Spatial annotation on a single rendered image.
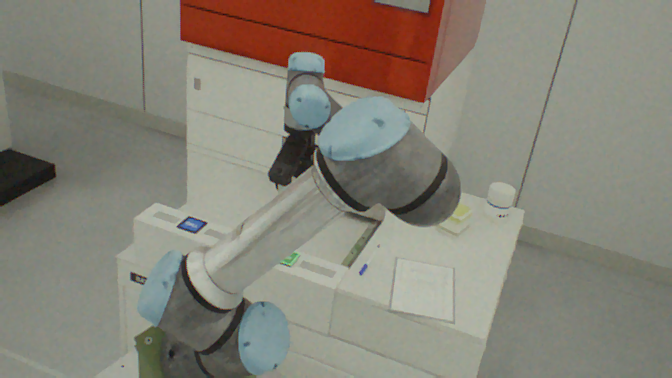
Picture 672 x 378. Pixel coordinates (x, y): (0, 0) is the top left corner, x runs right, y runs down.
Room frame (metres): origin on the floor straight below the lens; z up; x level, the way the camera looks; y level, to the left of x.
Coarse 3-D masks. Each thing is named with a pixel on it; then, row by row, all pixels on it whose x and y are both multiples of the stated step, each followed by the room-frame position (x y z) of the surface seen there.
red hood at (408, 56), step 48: (192, 0) 1.97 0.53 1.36; (240, 0) 1.92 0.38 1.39; (288, 0) 1.87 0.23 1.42; (336, 0) 1.82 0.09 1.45; (384, 0) 1.78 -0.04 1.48; (432, 0) 1.74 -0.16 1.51; (480, 0) 2.30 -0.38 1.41; (240, 48) 1.91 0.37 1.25; (288, 48) 1.87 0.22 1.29; (336, 48) 1.82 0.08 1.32; (384, 48) 1.78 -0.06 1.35; (432, 48) 1.74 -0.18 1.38
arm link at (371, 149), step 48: (336, 144) 0.79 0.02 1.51; (384, 144) 0.78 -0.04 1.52; (432, 144) 0.84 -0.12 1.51; (288, 192) 0.82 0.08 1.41; (336, 192) 0.78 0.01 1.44; (384, 192) 0.79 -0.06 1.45; (432, 192) 0.79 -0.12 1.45; (240, 240) 0.81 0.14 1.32; (288, 240) 0.79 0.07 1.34; (144, 288) 0.83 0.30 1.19; (192, 288) 0.78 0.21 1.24; (240, 288) 0.80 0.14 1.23; (192, 336) 0.78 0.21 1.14
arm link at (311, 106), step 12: (300, 84) 1.19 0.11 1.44; (312, 84) 1.18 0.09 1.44; (288, 96) 1.20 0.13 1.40; (300, 96) 1.14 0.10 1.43; (312, 96) 1.14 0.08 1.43; (324, 96) 1.16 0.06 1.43; (300, 108) 1.13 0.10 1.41; (312, 108) 1.14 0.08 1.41; (324, 108) 1.14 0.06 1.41; (336, 108) 1.18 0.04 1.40; (300, 120) 1.13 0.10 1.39; (312, 120) 1.14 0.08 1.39; (324, 120) 1.14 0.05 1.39
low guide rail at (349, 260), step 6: (372, 222) 1.67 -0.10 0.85; (378, 222) 1.68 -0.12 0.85; (366, 228) 1.63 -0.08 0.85; (372, 228) 1.64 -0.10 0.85; (366, 234) 1.60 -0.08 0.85; (372, 234) 1.63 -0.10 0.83; (360, 240) 1.56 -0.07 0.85; (366, 240) 1.58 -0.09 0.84; (354, 246) 1.53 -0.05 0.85; (360, 246) 1.53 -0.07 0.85; (354, 252) 1.50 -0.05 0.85; (360, 252) 1.54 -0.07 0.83; (348, 258) 1.47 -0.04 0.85; (354, 258) 1.49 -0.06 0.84; (342, 264) 1.44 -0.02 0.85; (348, 264) 1.44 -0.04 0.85
